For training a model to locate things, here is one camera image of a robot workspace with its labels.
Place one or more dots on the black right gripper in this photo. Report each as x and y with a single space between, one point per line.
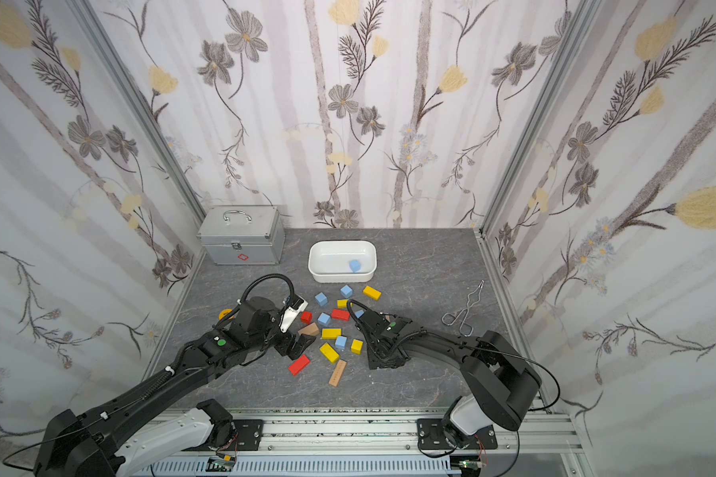
379 340

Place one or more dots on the yellow long block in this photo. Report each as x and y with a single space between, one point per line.
329 353

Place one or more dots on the silver first aid case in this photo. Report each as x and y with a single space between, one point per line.
243 235

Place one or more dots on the yellow big blind chip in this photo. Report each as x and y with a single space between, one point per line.
226 313

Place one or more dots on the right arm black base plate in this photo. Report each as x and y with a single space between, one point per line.
436 436

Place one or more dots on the red rectangular block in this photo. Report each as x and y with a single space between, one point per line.
340 314

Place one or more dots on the white plastic tub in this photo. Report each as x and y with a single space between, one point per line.
328 261

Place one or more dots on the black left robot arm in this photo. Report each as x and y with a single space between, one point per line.
116 439

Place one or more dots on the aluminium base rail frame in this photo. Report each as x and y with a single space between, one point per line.
544 441

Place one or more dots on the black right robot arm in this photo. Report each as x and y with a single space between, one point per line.
502 384

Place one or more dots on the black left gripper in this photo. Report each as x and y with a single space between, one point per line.
297 344

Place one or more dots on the red small block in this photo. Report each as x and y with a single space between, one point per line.
306 317

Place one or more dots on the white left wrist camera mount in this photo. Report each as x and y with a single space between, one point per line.
292 310

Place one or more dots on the yellow rectangular block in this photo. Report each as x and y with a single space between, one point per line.
372 293

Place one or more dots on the white vented cable duct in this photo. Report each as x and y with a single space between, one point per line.
324 465

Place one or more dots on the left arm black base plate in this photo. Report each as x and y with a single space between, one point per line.
236 435

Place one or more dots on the yellow flat block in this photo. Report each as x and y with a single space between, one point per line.
330 333

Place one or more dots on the natural wood long block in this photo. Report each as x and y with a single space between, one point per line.
337 373

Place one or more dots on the red long block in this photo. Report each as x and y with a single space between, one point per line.
299 365

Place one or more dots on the yellow cube block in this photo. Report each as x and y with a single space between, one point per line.
357 346

